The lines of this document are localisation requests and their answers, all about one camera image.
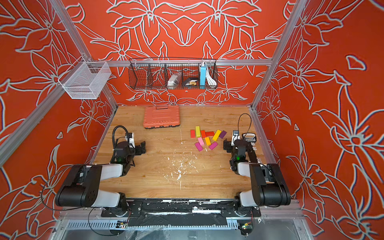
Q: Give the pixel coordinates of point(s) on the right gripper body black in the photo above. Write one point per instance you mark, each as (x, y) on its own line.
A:
(228, 145)

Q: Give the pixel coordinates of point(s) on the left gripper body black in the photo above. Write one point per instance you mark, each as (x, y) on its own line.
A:
(139, 148)

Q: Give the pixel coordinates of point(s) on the long yellow block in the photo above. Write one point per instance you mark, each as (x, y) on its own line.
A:
(216, 135)

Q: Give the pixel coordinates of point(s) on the small magenta block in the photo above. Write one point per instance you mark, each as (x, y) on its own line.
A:
(199, 147)

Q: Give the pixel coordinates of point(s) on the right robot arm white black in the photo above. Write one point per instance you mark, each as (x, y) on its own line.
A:
(268, 186)

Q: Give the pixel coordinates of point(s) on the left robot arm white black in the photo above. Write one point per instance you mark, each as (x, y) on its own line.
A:
(81, 188)

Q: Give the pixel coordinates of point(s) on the purple small block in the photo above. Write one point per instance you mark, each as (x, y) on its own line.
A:
(222, 134)

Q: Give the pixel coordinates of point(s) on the magenta long block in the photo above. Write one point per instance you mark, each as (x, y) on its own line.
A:
(213, 145)

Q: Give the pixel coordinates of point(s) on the orange long block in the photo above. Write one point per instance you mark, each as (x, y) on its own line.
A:
(208, 141)

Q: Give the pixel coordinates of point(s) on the black remote-like tool strip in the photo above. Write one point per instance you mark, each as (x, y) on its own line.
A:
(249, 137)

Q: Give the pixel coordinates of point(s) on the red-orange small block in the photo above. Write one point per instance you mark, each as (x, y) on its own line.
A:
(203, 134)

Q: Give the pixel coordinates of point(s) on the pink long block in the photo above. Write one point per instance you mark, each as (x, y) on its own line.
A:
(201, 141)

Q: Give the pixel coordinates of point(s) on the yellow-green block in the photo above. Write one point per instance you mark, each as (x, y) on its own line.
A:
(198, 131)

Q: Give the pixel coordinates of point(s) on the orange plastic tool case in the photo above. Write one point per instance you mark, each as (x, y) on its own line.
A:
(161, 117)

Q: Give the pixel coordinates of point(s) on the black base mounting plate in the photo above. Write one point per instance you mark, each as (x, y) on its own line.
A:
(184, 213)

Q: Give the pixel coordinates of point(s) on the black item in basket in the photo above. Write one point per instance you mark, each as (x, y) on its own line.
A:
(190, 82)

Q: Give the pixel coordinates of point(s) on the grey packet in basket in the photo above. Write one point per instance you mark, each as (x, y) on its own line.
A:
(174, 81)

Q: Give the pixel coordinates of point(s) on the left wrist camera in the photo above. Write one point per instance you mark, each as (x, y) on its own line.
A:
(130, 140)

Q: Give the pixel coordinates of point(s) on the black wire wall basket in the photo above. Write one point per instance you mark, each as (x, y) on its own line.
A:
(148, 74)

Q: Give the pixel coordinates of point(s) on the clear plastic wall bin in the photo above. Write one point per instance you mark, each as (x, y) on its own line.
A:
(86, 80)

